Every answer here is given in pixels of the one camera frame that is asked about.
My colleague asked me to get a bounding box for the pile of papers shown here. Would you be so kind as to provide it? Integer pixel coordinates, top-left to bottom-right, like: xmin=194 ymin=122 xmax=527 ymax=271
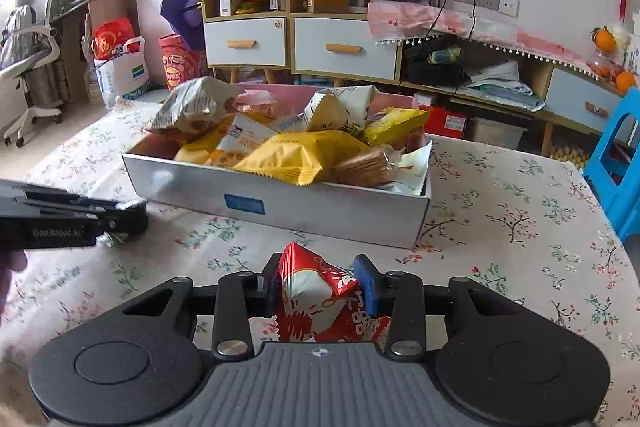
xmin=457 ymin=59 xmax=546 ymax=112

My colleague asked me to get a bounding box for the white yellow snack packet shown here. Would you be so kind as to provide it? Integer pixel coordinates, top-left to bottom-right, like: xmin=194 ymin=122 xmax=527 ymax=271
xmin=305 ymin=86 xmax=381 ymax=138

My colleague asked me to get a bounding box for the red gift bag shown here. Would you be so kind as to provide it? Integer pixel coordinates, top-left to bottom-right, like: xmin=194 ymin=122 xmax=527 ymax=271
xmin=92 ymin=18 xmax=137 ymax=60

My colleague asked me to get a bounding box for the orange patterned snack packet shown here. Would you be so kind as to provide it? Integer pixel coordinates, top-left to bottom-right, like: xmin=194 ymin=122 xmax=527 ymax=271
xmin=205 ymin=148 xmax=251 ymax=168

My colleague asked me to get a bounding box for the wooden corner desk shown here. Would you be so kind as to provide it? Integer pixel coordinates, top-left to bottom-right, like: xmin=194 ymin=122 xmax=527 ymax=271
xmin=50 ymin=0 xmax=138 ymax=102

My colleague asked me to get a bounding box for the large yellow snack packet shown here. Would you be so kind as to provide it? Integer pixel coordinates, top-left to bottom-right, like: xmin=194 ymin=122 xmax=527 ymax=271
xmin=232 ymin=130 xmax=371 ymax=186

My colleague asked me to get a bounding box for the red shoe box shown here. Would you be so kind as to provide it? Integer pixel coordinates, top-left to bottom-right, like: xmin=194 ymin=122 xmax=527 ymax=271
xmin=430 ymin=106 xmax=471 ymax=138

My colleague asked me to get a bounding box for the floral tablecloth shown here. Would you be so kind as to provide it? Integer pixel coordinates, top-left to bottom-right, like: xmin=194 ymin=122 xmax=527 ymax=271
xmin=0 ymin=99 xmax=640 ymax=427

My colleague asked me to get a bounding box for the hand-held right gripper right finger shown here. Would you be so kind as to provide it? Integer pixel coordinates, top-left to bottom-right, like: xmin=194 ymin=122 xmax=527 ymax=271
xmin=352 ymin=253 xmax=528 ymax=357

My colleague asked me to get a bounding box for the purple plush toy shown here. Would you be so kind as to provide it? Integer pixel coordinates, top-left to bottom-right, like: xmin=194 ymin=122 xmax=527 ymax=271
xmin=160 ymin=0 xmax=206 ymax=52

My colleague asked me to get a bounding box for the flat cardboard box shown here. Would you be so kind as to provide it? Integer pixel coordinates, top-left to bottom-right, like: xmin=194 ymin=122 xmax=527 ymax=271
xmin=306 ymin=0 xmax=350 ymax=14

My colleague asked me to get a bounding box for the white orange-tipped snack packet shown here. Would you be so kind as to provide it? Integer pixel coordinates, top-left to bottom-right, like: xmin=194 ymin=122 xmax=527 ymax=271
xmin=215 ymin=114 xmax=278 ymax=155

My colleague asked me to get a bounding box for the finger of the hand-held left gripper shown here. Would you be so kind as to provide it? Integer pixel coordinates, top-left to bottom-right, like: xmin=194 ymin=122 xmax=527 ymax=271
xmin=90 ymin=198 xmax=148 ymax=215
xmin=97 ymin=211 xmax=149 ymax=234

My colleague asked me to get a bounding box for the white office chair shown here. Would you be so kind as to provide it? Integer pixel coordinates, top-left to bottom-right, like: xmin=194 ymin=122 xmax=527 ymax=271
xmin=0 ymin=0 xmax=66 ymax=148

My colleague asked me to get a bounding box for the person's left hand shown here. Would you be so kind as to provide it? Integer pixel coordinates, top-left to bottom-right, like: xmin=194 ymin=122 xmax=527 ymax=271
xmin=0 ymin=249 xmax=28 ymax=323

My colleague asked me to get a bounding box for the pink cherry-print cloth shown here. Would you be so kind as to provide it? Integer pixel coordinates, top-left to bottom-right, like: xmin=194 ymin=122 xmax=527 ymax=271
xmin=367 ymin=1 xmax=601 ymax=62

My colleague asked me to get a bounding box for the blue plastic stool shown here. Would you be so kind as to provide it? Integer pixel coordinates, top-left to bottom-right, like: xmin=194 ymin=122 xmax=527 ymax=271
xmin=582 ymin=87 xmax=640 ymax=240

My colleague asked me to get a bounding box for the white shopping bag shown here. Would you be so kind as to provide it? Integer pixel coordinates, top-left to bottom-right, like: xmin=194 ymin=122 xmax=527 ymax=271
xmin=94 ymin=36 xmax=151 ymax=110

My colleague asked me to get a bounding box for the white black-print snack packet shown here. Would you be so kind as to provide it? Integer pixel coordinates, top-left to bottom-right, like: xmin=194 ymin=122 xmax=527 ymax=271
xmin=390 ymin=142 xmax=433 ymax=198

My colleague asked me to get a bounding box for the black box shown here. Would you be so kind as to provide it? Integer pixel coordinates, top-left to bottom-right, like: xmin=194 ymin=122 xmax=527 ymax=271
xmin=402 ymin=36 xmax=468 ymax=86

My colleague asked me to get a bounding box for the red round gift tub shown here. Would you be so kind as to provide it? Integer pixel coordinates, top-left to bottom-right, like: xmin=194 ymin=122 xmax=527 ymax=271
xmin=159 ymin=33 xmax=208 ymax=92

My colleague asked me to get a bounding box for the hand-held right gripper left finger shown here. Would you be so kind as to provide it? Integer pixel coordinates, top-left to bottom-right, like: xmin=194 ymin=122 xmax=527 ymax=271
xmin=120 ymin=252 xmax=283 ymax=360

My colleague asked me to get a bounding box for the clear brown biscuit packet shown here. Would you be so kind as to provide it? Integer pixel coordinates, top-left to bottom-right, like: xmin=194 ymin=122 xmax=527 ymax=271
xmin=332 ymin=146 xmax=408 ymax=188

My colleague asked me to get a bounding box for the red snack packet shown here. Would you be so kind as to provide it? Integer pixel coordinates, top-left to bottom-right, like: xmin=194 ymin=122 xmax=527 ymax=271
xmin=272 ymin=242 xmax=393 ymax=345

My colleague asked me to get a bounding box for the white drawer wooden handle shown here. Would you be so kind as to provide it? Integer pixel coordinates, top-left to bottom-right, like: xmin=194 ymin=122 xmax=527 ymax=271
xmin=294 ymin=18 xmax=398 ymax=75
xmin=204 ymin=18 xmax=288 ymax=68

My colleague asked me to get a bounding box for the pink snack packet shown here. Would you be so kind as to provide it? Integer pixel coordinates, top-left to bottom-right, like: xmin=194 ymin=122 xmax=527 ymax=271
xmin=237 ymin=89 xmax=278 ymax=122

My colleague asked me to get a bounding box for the large clear storage bin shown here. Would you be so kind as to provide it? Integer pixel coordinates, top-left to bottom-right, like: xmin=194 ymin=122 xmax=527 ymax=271
xmin=467 ymin=117 xmax=526 ymax=150

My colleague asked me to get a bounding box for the small yellow snack packet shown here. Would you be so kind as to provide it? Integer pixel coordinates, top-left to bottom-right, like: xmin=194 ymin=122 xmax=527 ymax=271
xmin=365 ymin=107 xmax=431 ymax=148

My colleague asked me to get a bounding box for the white brown-striped snack packet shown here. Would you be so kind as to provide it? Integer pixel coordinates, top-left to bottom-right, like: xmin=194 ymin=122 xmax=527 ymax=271
xmin=145 ymin=77 xmax=246 ymax=138

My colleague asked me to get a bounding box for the yellow egg tray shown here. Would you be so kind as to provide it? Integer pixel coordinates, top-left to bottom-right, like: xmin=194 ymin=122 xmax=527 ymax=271
xmin=547 ymin=146 xmax=588 ymax=168

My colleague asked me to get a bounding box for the long wooden console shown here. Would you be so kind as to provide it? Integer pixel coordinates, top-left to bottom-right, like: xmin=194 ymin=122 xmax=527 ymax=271
xmin=397 ymin=34 xmax=626 ymax=158

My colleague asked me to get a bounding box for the pink cardboard box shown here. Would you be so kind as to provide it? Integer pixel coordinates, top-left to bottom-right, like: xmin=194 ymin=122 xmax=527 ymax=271
xmin=122 ymin=82 xmax=433 ymax=250

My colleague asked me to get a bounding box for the pale blue drawer small knob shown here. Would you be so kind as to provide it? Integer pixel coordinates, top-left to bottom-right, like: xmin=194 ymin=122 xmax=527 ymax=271
xmin=544 ymin=68 xmax=623 ymax=132

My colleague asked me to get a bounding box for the low wooden drawer cabinet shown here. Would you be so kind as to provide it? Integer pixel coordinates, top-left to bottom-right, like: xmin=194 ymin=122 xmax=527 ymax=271
xmin=290 ymin=12 xmax=403 ymax=85

